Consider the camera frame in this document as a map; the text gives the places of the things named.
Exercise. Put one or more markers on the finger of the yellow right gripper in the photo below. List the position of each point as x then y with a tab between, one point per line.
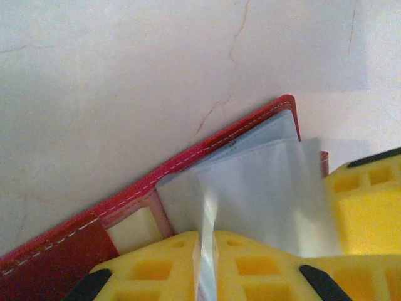
372	276
366	219

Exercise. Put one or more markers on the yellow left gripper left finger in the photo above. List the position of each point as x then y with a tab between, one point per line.
141	276

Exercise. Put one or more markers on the red leather card holder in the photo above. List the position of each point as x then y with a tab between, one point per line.
62	257

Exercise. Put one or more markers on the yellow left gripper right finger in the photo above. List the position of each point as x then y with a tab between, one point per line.
260	276

